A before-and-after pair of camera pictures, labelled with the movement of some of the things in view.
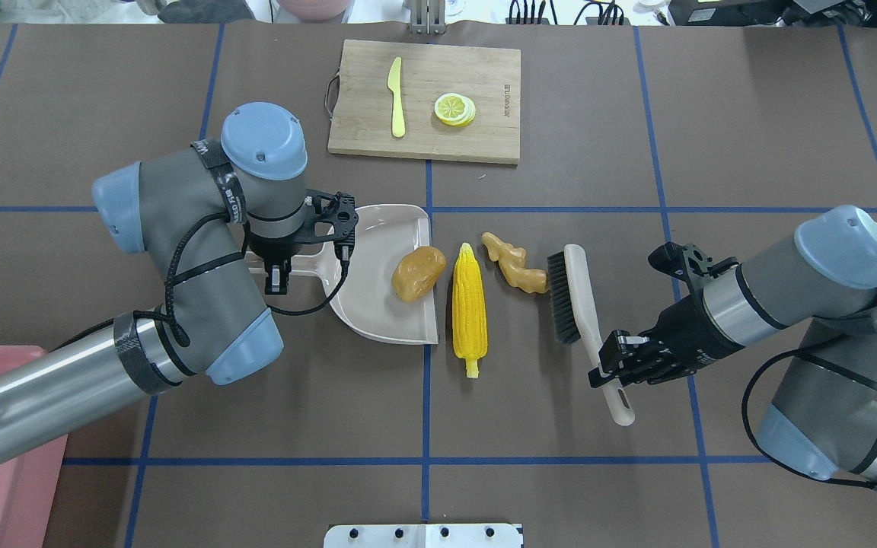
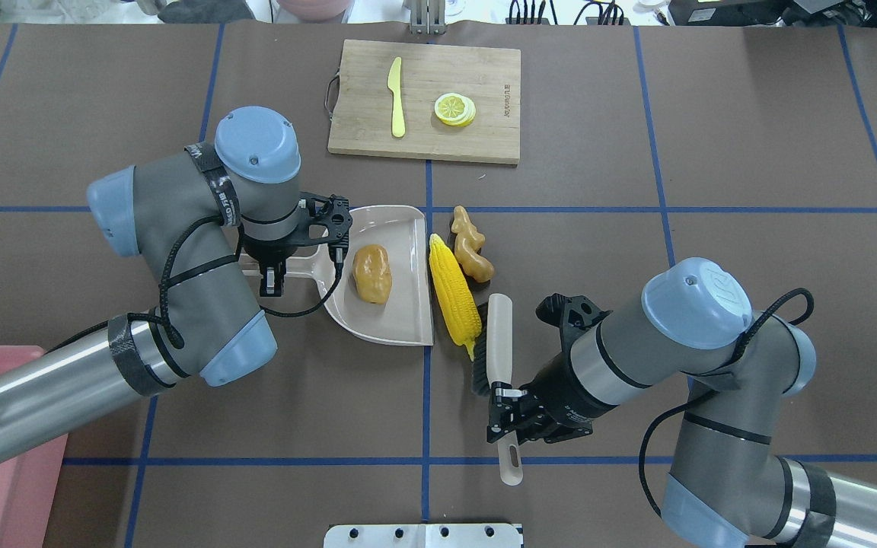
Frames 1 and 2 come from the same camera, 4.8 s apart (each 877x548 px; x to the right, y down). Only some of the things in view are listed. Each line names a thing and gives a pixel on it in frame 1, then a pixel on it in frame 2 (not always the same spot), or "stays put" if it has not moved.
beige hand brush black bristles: [575, 317] → [492, 364]
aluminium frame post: [428, 17] stays put
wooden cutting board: [427, 101] stays put
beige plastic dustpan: [361, 288] stays put
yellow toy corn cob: [470, 320] → [457, 304]
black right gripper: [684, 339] → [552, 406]
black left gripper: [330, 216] stays put
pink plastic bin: [10, 506] stays put
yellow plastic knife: [394, 79] stays put
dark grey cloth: [206, 12] stays put
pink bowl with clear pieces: [318, 11] stays put
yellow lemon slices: [454, 109] stays put
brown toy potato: [417, 272] → [372, 273]
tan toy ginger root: [511, 261] → [468, 240]
